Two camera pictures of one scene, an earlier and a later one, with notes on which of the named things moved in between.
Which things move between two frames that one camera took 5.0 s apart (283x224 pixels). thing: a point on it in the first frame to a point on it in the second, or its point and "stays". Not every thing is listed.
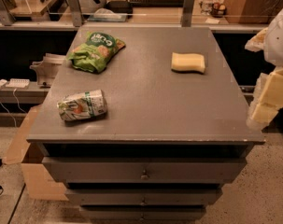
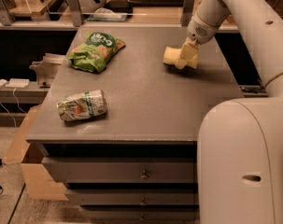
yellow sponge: [188, 63] to [171, 55]
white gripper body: [279, 39] to [201, 32]
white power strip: [19, 82] stays
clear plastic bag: [106, 15] stays
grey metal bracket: [46, 69] stays
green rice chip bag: [97, 51] stays
